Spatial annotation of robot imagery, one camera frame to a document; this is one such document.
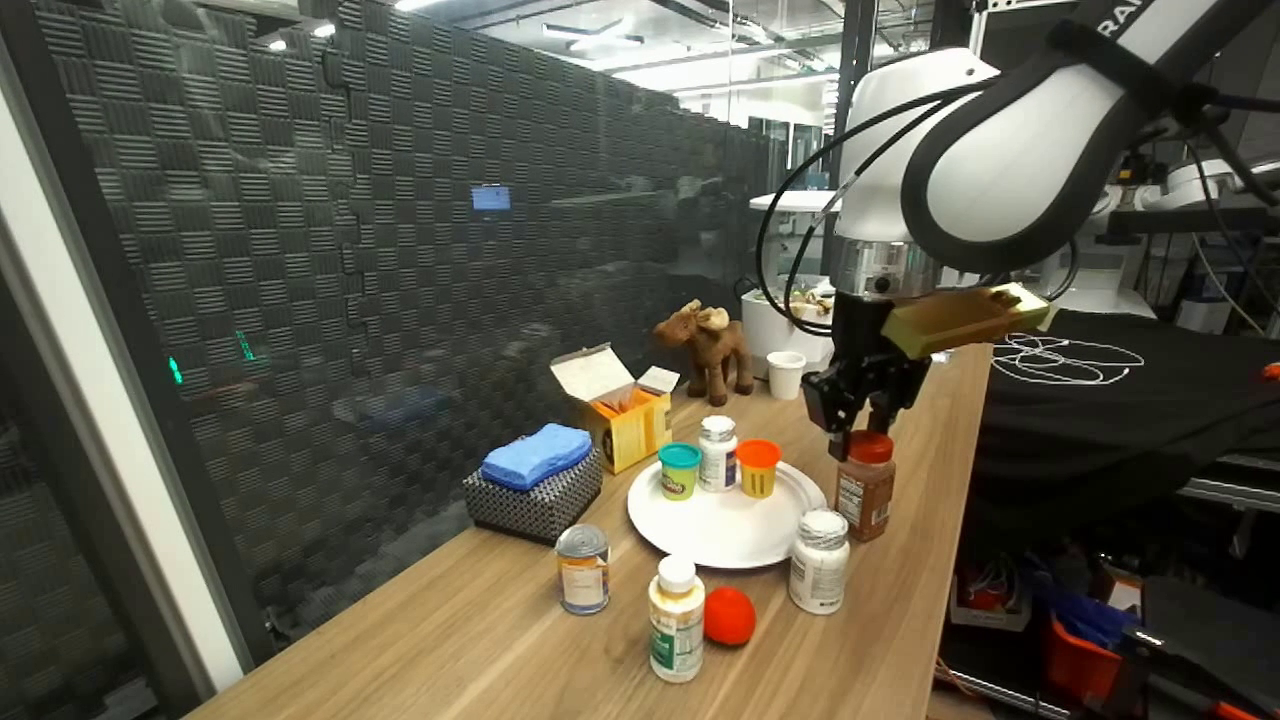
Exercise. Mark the cream bottle white cap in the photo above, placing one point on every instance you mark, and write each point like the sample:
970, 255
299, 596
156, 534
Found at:
677, 622

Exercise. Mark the white pill bottle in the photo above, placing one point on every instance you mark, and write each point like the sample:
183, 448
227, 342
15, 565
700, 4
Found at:
817, 561

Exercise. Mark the white paper plate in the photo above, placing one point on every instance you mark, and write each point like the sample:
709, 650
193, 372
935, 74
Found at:
727, 527

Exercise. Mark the small tub teal lid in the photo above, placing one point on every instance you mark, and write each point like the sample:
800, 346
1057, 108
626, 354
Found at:
677, 470

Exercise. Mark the yellow cardboard box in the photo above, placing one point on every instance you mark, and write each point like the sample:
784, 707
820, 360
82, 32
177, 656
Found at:
626, 417

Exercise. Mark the white grey appliance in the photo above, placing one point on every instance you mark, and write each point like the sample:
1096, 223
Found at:
764, 332

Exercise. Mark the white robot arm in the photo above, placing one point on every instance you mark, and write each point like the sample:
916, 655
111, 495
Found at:
957, 174

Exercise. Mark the white bottle blue label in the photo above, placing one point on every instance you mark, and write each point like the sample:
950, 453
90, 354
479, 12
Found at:
719, 441

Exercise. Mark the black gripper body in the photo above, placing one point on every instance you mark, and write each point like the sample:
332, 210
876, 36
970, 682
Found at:
867, 364

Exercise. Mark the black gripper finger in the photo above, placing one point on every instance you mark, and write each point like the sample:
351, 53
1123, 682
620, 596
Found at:
839, 428
885, 414

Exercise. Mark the spice jar orange lid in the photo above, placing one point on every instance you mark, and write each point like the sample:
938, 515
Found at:
867, 487

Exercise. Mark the red ball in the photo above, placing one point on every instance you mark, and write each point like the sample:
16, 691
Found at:
728, 618

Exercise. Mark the small tub orange lid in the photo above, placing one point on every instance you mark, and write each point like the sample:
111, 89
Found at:
757, 466

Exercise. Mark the brown plush moose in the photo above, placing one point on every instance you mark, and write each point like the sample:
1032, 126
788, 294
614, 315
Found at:
714, 342

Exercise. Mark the white paper cup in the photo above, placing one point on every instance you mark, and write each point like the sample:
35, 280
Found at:
784, 372

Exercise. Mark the small clear jar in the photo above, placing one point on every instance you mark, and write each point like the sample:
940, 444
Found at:
580, 561

